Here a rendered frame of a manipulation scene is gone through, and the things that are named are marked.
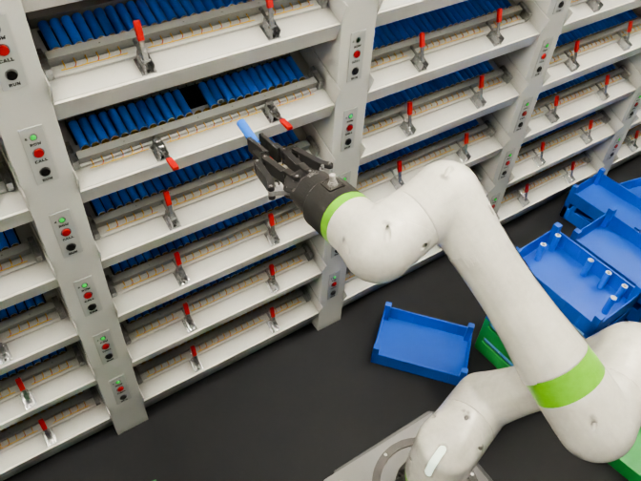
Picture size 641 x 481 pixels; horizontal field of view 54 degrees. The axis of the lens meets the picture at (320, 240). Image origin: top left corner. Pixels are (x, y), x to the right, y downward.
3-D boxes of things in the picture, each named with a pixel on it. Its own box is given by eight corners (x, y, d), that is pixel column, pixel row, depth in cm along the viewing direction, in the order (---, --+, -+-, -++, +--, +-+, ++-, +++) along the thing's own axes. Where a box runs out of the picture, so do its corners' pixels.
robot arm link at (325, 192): (321, 256, 99) (368, 235, 103) (319, 194, 92) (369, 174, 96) (301, 237, 103) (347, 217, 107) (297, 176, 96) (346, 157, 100)
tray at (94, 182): (330, 115, 151) (341, 91, 143) (81, 203, 126) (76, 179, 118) (289, 53, 156) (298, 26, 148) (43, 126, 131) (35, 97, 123)
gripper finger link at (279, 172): (304, 195, 107) (298, 198, 106) (266, 169, 114) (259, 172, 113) (302, 175, 104) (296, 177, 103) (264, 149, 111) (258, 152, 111)
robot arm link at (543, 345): (547, 390, 91) (506, 377, 102) (602, 342, 93) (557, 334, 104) (408, 183, 88) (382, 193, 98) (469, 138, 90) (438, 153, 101)
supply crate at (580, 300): (634, 304, 175) (647, 286, 169) (589, 339, 166) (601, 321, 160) (549, 240, 191) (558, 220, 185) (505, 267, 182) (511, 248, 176)
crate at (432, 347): (469, 337, 213) (475, 324, 207) (462, 387, 200) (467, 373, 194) (383, 315, 218) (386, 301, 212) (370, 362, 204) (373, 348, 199)
